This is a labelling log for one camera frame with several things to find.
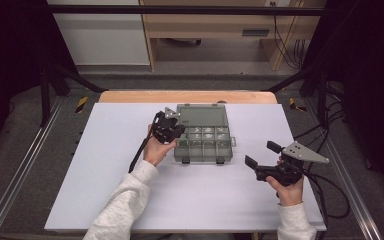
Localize light wooden desk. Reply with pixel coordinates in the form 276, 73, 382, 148
139, 0, 326, 72

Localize yellow clamp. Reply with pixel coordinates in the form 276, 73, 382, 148
75, 96, 89, 114
288, 97, 308, 113

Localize person's right hand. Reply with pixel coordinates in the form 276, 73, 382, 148
265, 159, 305, 207

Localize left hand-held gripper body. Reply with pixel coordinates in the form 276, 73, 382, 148
151, 107, 182, 144

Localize black metal frame stand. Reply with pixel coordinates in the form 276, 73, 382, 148
39, 62, 108, 128
263, 64, 330, 128

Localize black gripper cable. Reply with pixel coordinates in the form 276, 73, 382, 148
128, 132, 154, 174
301, 166, 352, 240

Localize yellow clamp left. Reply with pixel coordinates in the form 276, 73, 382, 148
75, 96, 89, 114

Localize yellow clamp right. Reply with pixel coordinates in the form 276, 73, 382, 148
288, 97, 308, 113

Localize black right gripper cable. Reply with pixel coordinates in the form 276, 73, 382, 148
301, 166, 352, 240

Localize white table board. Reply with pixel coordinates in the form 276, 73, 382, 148
44, 102, 327, 233

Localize aluminium floor rail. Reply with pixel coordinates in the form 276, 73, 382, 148
304, 98, 383, 240
0, 96, 65, 240

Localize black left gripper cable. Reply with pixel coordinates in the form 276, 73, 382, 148
128, 132, 154, 174

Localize white cabinet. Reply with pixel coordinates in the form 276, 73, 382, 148
47, 0, 151, 66

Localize transparent grey compartment box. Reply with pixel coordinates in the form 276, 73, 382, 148
173, 103, 237, 165

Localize black cables behind desk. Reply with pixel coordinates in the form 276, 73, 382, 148
270, 1, 307, 70

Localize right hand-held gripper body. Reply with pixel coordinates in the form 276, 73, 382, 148
254, 141, 330, 187

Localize person's left hand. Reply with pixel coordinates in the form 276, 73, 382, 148
142, 124, 179, 167

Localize wooden table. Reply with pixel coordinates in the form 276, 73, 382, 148
98, 89, 278, 105

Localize black horizontal frame bar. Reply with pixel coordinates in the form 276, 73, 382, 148
46, 4, 325, 16

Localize group of small white parts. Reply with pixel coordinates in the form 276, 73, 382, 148
189, 126, 230, 140

